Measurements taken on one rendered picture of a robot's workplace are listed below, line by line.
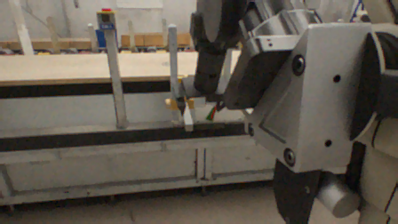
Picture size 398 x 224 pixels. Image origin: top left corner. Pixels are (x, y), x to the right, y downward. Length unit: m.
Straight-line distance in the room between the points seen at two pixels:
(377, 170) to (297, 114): 0.21
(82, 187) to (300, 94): 1.68
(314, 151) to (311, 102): 0.04
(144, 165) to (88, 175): 0.36
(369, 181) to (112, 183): 1.54
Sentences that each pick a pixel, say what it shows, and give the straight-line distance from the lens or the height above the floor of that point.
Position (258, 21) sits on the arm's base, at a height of 1.23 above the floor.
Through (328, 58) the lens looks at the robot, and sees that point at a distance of 0.19.
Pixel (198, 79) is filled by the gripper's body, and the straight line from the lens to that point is 0.51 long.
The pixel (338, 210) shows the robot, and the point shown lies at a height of 0.99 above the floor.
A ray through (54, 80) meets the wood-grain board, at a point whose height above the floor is 0.89.
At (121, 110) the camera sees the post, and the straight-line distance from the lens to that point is 1.18.
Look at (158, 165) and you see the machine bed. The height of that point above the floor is 0.28.
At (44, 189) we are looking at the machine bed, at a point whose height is 0.17.
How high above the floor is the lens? 1.24
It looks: 24 degrees down
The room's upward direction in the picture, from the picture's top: straight up
